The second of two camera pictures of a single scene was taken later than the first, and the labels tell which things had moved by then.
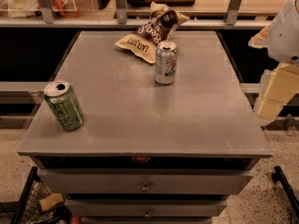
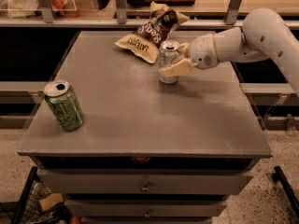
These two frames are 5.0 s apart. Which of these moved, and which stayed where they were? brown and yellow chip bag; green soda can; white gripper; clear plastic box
Moved: white gripper
Stayed: green soda can; brown and yellow chip bag; clear plastic box
